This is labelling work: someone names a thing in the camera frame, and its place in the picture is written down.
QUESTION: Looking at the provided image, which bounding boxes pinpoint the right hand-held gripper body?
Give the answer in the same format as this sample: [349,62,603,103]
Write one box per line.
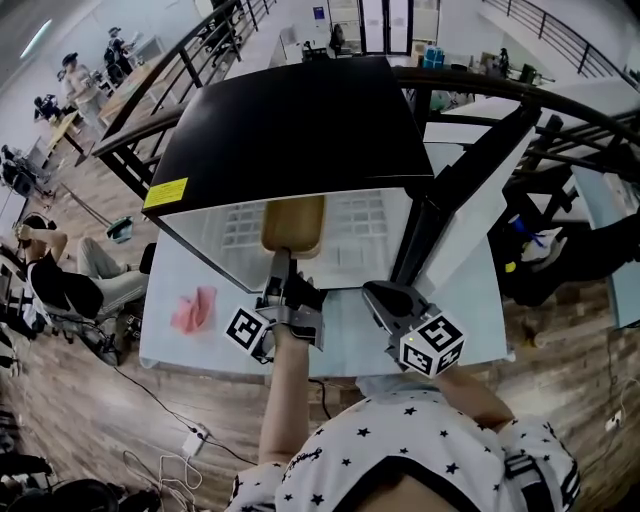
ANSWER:
[382,298,466,377]

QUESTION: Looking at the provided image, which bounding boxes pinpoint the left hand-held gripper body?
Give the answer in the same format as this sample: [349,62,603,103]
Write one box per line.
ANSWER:
[223,272,329,364]

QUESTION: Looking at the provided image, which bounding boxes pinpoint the beige food tray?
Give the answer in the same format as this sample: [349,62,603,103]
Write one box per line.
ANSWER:
[260,194,327,260]

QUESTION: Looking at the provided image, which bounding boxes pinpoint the black mini fridge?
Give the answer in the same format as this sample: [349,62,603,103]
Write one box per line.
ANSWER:
[141,55,539,296]

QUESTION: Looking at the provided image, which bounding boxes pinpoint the person's right forearm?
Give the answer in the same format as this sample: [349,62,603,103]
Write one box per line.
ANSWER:
[434,362,516,432]

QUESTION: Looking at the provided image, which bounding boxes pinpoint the person's left forearm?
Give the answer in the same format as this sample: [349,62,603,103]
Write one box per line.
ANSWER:
[258,324,314,466]

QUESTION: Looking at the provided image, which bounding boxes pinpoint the table with pale blue cover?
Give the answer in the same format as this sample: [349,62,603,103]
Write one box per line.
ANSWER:
[138,227,516,377]
[569,164,640,331]

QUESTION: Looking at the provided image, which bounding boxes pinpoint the pink cloth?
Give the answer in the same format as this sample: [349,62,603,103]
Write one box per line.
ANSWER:
[170,285,218,335]

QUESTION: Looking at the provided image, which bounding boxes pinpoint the white star-print shirt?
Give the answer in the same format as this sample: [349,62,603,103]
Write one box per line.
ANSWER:
[227,387,584,512]

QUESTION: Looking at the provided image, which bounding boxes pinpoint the black bag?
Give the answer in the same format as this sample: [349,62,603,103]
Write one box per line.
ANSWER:
[499,209,640,309]

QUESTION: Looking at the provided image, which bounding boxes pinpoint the blue cup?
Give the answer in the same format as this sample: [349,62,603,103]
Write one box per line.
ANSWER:
[507,214,546,249]

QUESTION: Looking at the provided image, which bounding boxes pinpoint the white crumpled cloth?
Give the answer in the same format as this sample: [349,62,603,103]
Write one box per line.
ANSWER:
[522,227,569,274]

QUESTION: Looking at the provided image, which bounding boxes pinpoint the teal dustpan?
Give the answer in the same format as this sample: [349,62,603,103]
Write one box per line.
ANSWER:
[105,215,135,245]

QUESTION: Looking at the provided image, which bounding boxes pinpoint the white power strip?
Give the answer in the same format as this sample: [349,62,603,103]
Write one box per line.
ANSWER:
[182,423,210,456]

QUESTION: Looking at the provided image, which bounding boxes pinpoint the black office chair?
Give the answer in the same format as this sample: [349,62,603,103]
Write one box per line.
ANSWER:
[29,242,157,366]

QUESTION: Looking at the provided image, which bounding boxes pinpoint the wooden table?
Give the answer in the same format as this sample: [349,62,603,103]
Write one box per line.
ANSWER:
[99,64,171,126]

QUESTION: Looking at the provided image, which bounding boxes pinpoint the glass double door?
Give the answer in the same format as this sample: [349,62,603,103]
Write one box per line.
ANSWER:
[357,0,414,55]

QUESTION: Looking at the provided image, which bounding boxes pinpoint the black floor cable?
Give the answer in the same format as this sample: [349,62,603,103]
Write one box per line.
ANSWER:
[114,367,261,466]

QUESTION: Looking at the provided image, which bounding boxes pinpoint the thin broom handle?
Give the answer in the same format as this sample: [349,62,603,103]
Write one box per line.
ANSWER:
[59,182,114,226]

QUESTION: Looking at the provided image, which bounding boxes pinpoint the white cable tangle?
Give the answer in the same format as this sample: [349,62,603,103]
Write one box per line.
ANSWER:
[122,449,204,512]

